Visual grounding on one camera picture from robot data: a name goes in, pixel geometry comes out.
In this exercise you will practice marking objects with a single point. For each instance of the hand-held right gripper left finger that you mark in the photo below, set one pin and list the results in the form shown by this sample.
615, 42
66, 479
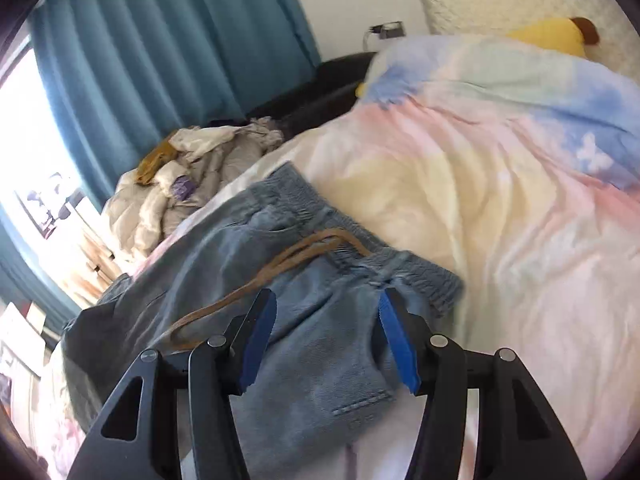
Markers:
257, 345

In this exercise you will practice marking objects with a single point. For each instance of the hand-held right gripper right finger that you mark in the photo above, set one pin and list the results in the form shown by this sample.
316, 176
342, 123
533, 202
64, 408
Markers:
397, 345

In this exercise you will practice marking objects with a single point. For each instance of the blue denim pants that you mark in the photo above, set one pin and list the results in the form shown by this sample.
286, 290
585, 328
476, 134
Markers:
310, 360

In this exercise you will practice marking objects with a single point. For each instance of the beige down jacket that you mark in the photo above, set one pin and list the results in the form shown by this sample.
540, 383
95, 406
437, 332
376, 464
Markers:
150, 210

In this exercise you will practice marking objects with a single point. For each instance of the pastel tie-dye blanket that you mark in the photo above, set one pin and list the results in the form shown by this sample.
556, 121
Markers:
475, 185

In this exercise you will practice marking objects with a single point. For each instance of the wooden furniture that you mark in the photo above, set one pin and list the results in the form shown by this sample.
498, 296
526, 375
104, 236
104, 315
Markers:
90, 260

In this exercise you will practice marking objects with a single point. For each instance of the mustard yellow garment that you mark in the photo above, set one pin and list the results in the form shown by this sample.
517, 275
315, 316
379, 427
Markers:
155, 162

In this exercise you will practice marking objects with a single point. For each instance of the blue curtain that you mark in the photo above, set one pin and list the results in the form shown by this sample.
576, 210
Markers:
30, 280
150, 50

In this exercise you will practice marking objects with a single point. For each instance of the white papers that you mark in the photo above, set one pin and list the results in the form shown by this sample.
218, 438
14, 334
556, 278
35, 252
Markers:
20, 340

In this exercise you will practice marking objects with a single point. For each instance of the yellow soft item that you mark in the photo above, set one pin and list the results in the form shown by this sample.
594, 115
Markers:
361, 90

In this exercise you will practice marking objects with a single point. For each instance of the black leather chair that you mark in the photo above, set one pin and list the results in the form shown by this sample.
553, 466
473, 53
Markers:
320, 90

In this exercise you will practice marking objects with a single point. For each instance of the yellow plush toy brown tip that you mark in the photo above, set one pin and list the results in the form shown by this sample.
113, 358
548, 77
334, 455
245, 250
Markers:
550, 35

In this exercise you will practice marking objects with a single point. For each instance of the white textured pillow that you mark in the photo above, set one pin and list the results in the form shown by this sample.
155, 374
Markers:
475, 5

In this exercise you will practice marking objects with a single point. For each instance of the wall socket with charger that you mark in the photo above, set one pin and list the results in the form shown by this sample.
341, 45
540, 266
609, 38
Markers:
387, 30

